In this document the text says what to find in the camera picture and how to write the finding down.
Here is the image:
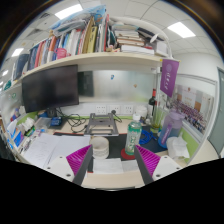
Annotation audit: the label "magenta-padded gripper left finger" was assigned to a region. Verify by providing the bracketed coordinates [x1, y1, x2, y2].
[43, 144, 94, 187]

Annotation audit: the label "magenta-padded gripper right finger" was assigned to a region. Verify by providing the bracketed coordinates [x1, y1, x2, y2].
[133, 144, 183, 185]

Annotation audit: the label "green-labelled clear drink bottle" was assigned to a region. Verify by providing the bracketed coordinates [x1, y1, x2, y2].
[124, 113, 143, 157]

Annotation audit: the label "large purple water bottle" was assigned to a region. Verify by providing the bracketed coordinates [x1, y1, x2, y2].
[157, 110, 186, 149]

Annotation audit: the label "white cup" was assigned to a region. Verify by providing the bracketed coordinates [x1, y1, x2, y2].
[89, 135, 110, 160]

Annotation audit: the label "flat round red coaster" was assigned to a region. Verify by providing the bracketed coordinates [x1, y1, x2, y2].
[120, 147, 137, 161]

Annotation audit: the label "white paper sheets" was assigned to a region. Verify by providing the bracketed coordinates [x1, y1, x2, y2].
[21, 132, 92, 169]

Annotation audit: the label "black desk mat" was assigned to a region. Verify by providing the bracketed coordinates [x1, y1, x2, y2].
[53, 131, 168, 174]

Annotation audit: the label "grey metal laptop stand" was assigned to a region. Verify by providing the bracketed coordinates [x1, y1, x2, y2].
[83, 112, 120, 137]

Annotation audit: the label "green glass vase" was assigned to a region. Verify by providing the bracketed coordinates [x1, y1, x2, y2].
[150, 106, 166, 134]

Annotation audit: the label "small blue device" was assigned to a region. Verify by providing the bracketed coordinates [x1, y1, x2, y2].
[49, 116, 64, 128]

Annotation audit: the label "white ceramic jar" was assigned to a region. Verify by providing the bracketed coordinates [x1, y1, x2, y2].
[135, 105, 149, 119]

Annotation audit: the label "dark wine bottle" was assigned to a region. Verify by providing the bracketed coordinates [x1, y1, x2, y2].
[148, 88, 158, 116]

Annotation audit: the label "blue and white box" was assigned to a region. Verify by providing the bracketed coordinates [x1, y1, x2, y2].
[12, 129, 26, 148]

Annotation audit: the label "group photo poster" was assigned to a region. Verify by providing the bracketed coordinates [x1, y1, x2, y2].
[173, 83, 215, 134]

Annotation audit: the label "black computer monitor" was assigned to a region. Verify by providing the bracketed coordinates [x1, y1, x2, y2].
[21, 64, 80, 118]

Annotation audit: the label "purple pennant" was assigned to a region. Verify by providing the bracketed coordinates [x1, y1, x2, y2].
[159, 58, 180, 98]

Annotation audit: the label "beige shelf with books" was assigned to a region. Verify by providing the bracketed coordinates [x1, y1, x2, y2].
[13, 4, 173, 84]

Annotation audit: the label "ceiling lights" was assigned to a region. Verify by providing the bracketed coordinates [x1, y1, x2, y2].
[1, 3, 197, 81]

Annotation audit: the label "coiled blue cable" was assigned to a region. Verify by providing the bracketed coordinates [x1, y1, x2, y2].
[138, 129, 164, 146]

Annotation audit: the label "black cables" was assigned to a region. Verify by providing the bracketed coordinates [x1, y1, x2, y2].
[56, 108, 88, 134]

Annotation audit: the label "white wall socket panel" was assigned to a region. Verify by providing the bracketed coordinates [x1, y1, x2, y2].
[94, 104, 135, 116]

